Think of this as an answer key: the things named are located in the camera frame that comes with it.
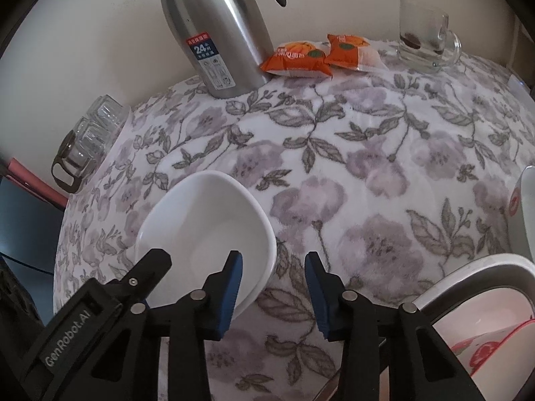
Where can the pink chair edge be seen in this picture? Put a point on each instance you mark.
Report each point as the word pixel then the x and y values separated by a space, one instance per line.
pixel 37 183

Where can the stainless steel thermos jug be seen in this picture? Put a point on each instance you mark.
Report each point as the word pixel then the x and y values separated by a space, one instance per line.
pixel 225 41

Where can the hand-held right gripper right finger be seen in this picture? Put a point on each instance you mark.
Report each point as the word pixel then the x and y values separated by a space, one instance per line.
pixel 319 296

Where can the orange snack packet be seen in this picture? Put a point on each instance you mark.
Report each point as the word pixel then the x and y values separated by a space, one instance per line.
pixel 299 58
pixel 353 52

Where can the clear glass cup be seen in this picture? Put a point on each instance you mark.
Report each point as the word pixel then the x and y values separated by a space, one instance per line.
pixel 87 144
pixel 110 117

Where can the small white bowl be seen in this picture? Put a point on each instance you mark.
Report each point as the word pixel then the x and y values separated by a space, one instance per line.
pixel 200 225

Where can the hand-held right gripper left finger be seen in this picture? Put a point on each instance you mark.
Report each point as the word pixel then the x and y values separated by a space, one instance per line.
pixel 230 296

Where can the floral tablecloth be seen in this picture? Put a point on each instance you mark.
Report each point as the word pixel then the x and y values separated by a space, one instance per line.
pixel 355 154

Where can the pale blue bowl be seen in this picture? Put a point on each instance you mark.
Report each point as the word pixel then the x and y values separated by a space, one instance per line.
pixel 524 221

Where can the dark blue chair seat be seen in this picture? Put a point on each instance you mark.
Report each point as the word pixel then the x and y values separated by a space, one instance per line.
pixel 25 234

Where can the strawberry print bowl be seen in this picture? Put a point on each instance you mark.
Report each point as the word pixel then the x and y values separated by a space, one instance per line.
pixel 480 355

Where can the glass mug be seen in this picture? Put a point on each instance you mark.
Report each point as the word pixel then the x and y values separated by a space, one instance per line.
pixel 422 37

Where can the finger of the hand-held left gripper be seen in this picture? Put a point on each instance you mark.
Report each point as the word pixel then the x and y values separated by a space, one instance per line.
pixel 144 273

